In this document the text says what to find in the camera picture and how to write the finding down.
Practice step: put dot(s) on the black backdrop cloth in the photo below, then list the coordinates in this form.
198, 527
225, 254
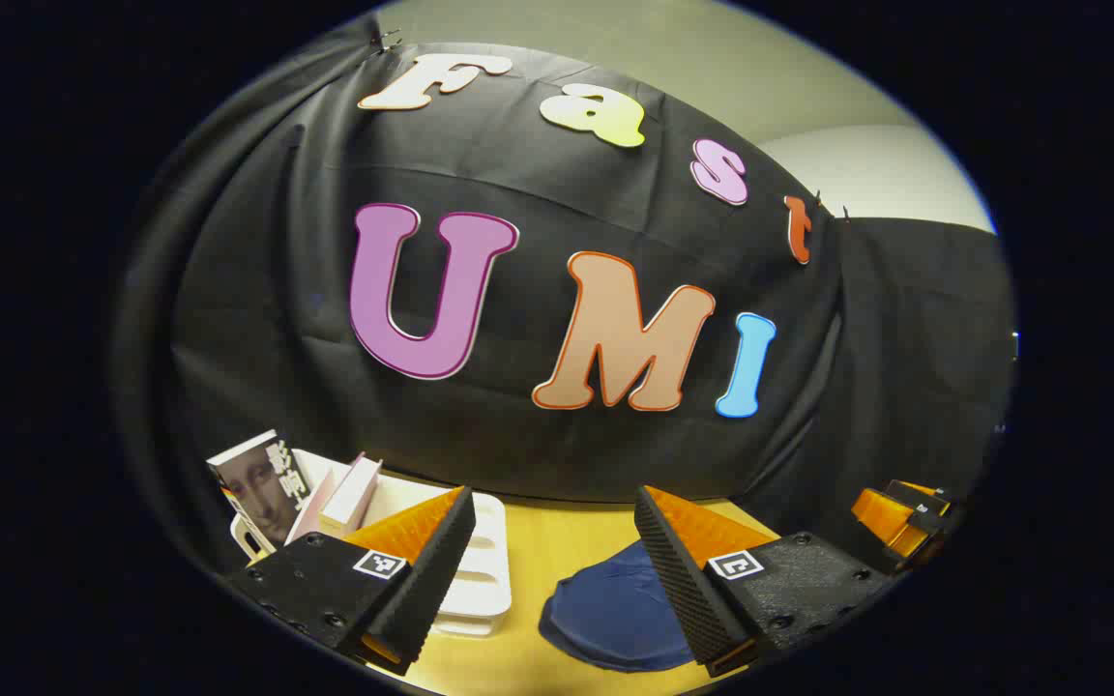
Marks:
277, 290

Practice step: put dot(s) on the blue schoolbag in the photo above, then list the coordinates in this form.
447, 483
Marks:
605, 619

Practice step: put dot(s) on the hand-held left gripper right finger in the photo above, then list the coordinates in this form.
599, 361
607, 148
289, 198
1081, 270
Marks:
678, 590

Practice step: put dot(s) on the pink cover book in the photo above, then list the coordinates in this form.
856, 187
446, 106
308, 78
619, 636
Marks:
349, 493

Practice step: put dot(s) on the dark portrait cover book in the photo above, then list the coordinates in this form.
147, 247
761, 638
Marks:
262, 488

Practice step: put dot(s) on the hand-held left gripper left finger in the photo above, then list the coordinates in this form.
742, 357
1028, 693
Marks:
431, 580

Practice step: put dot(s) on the white plastic bookshelf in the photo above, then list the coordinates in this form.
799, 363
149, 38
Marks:
484, 570

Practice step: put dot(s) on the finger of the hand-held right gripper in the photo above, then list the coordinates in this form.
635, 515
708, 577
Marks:
881, 517

